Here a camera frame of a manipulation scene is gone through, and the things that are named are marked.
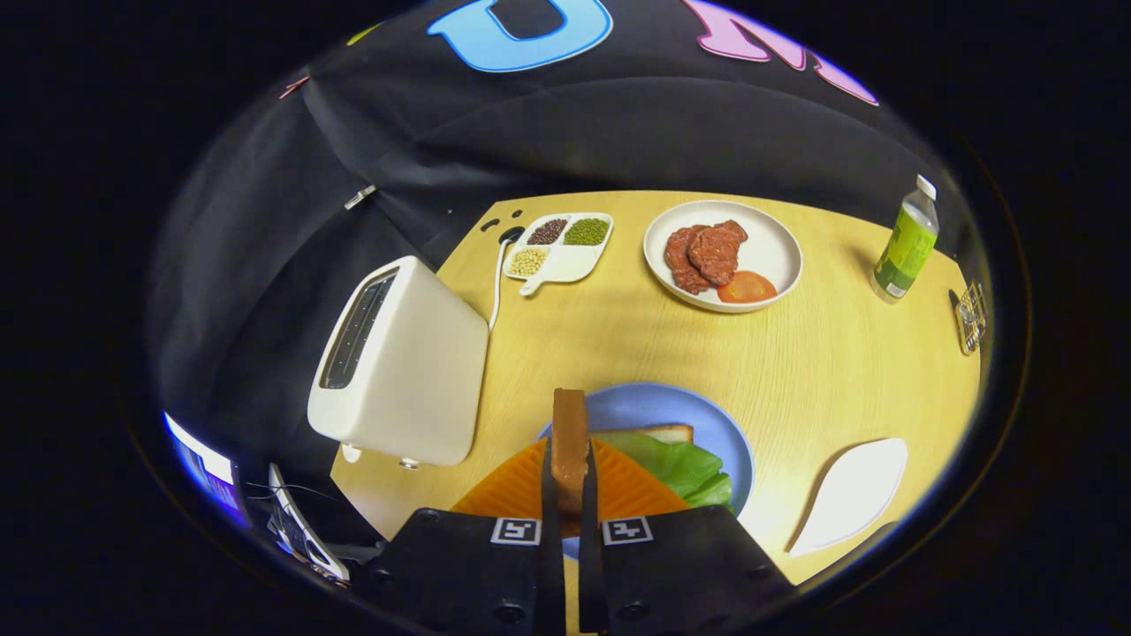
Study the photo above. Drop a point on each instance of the green label water bottle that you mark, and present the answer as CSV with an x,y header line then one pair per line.
x,y
906,252

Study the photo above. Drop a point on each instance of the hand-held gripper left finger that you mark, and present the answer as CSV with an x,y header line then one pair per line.
x,y
468,574

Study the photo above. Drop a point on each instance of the round white plate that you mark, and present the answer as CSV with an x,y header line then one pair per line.
x,y
773,247

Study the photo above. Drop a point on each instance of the white leaf-shaped plate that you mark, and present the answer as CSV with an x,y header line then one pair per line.
x,y
848,495

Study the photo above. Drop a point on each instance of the metal clip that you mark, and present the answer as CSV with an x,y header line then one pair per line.
x,y
360,197

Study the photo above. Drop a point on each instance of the pile of green beans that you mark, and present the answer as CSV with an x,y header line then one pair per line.
x,y
587,231

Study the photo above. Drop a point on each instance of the lit computer monitor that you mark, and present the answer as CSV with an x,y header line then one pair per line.
x,y
205,468

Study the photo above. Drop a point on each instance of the pile of dark beans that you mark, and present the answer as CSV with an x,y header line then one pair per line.
x,y
548,231

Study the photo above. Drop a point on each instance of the white toaster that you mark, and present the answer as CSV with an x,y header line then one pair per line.
x,y
415,371

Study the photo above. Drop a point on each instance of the black backdrop cloth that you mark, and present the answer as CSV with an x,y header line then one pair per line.
x,y
663,132

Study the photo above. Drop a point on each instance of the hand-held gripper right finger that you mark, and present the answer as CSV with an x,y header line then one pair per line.
x,y
689,574

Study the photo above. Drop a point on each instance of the round blue plate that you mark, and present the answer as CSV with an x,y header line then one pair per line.
x,y
654,406

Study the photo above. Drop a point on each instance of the white divided dish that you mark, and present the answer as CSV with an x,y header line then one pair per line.
x,y
570,262

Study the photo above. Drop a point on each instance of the brown meat patty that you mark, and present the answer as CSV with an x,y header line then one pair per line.
x,y
717,252
679,261

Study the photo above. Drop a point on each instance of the orange clip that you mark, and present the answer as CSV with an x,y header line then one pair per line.
x,y
294,87

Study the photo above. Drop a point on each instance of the white bread slice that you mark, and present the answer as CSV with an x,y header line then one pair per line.
x,y
671,434

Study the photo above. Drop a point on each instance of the green lettuce leaf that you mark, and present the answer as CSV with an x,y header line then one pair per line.
x,y
689,468

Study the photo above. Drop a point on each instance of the toasted bread slice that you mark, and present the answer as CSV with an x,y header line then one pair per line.
x,y
570,442

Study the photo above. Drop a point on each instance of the pile of yellow soybeans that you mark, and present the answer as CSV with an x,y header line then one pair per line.
x,y
528,261

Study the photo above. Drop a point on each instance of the red tomato slice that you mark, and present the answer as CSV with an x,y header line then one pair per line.
x,y
747,288

